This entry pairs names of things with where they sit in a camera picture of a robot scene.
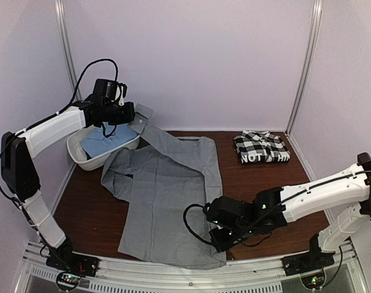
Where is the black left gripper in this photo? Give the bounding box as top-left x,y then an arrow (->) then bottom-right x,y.
103,101 -> 134,125

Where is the grey long sleeve shirt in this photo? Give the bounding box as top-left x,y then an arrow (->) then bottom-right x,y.
101,104 -> 226,270

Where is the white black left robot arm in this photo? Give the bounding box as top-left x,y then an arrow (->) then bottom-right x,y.
0,101 -> 135,248

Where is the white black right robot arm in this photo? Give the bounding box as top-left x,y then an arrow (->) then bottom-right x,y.
204,153 -> 371,270

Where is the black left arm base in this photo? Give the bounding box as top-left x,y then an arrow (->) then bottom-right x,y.
46,247 -> 99,277

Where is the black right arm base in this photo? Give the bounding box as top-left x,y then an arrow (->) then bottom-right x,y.
282,251 -> 334,276

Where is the light blue folded shirt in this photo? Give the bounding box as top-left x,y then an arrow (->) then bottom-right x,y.
80,124 -> 138,158

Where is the white plastic laundry basket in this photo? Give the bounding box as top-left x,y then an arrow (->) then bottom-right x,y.
67,126 -> 140,171

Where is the black white plaid folded shirt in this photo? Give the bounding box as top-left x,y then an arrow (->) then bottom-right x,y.
233,130 -> 290,164

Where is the right circuit board with leds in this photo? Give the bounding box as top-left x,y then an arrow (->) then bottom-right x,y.
301,272 -> 326,291

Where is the circuit board with leds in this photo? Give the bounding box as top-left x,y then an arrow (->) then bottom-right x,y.
301,272 -> 326,291
56,272 -> 82,291

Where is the left circuit board with leds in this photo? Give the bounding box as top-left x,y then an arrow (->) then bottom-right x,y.
56,272 -> 82,291

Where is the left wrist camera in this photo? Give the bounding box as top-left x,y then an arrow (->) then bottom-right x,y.
93,79 -> 128,106

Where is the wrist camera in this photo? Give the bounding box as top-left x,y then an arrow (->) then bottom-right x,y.
205,197 -> 242,228
93,79 -> 128,106

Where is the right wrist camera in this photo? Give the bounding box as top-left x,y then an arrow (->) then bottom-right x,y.
205,197 -> 242,228

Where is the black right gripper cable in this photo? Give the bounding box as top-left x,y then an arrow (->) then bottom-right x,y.
182,203 -> 217,245

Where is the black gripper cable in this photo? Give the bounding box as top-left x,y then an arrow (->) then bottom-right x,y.
182,203 -> 217,245
66,59 -> 119,106

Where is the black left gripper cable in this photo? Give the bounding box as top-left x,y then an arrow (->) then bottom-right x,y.
66,59 -> 119,106

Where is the aluminium front rail frame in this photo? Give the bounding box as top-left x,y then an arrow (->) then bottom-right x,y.
12,241 -> 370,292

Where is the silver left corner post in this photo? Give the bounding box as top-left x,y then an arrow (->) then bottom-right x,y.
54,0 -> 82,100

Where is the silver corner post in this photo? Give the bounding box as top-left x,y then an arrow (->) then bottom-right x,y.
54,0 -> 82,100
286,0 -> 323,136

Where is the silver right corner post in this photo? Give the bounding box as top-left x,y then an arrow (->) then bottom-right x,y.
286,0 -> 323,136

